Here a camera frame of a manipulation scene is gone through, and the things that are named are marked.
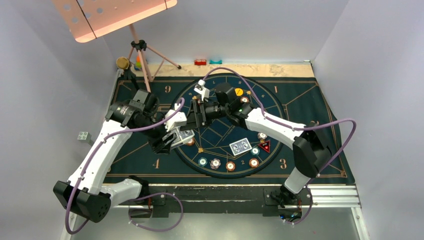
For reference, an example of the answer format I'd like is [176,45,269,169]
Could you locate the orange chip stack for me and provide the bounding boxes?
[225,161,236,172]

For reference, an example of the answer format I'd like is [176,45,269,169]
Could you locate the green blue chip stack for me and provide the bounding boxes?
[197,157,208,167]

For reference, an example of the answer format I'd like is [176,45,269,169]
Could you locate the red triangular dealer button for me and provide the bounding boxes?
[258,140,271,153]

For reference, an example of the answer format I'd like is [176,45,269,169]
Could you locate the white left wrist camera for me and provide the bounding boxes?
[165,109,187,132]

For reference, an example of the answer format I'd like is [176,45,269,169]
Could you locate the red toy block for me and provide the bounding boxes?
[194,59,208,66]

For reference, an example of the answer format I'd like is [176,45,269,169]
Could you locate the pink blue poker chip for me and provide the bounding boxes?
[257,132,268,140]

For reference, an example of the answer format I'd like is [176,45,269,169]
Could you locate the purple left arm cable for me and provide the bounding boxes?
[64,97,186,235]

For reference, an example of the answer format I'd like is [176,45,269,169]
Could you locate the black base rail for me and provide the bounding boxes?
[125,184,313,218]

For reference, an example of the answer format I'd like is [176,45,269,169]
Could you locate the orange poker chip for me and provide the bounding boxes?
[240,96,250,103]
[186,138,195,146]
[249,158,260,168]

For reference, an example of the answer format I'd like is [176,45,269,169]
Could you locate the brass round knob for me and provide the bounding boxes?
[115,56,131,70]

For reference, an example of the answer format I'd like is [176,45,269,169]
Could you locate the blue backed playing card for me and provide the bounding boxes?
[229,137,252,156]

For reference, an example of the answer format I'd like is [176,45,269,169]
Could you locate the dark green rectangular poker mat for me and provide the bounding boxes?
[104,77,336,185]

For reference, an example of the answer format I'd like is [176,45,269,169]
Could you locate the green blue poker chip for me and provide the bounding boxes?
[250,147,260,156]

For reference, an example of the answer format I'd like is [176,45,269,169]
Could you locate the yellow big blind button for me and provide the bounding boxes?
[234,88,244,97]

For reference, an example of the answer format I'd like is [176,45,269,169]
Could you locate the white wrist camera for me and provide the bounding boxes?
[193,79,210,101]
[165,109,187,132]

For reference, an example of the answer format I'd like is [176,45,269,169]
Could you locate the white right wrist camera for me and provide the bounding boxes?
[193,79,210,101]

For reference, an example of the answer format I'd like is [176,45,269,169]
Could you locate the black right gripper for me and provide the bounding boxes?
[180,98,230,131]

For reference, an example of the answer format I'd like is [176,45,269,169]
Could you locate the colourful stacking toy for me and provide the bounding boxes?
[134,55,143,71]

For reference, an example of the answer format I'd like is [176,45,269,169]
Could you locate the blue playing card deck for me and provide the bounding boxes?
[171,129,195,149]

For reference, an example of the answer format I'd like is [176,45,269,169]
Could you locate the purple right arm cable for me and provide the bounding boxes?
[202,67,358,226]

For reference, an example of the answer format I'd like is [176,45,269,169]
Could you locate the pink music stand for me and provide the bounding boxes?
[52,0,182,92]

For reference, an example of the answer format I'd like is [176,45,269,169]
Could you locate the teal toy block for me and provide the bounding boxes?
[209,59,223,65]

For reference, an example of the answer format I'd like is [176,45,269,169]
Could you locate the grey lego block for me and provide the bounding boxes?
[77,131,91,141]

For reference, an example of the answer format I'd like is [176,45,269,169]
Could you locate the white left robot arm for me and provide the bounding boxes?
[53,89,186,234]

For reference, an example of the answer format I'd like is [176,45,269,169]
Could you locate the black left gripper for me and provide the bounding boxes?
[135,112,177,153]

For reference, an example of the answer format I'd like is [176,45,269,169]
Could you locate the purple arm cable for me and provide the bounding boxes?
[202,67,358,226]
[64,97,186,235]

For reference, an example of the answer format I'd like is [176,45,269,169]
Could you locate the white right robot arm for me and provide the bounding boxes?
[185,80,333,206]

